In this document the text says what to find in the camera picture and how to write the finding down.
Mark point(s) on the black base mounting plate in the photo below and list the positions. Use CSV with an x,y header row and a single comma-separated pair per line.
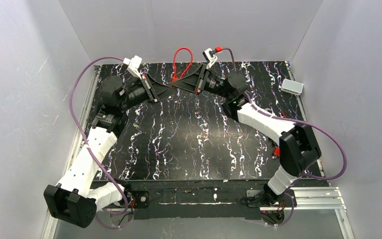
x,y
204,199

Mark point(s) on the white small box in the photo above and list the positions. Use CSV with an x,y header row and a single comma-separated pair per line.
x,y
292,87

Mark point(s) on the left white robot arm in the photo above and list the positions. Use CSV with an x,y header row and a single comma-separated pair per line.
x,y
72,200

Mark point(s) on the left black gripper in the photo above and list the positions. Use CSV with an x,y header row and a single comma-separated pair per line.
x,y
150,89

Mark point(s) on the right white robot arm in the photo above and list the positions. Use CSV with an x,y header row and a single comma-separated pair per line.
x,y
298,146

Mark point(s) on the aluminium frame rail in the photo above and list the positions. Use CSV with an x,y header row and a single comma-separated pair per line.
x,y
51,222

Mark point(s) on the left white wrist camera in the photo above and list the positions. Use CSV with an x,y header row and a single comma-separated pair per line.
x,y
132,66

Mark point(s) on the red key tag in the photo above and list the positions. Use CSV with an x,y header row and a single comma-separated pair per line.
x,y
276,153

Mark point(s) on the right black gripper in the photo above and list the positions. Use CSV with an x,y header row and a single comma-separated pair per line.
x,y
201,82

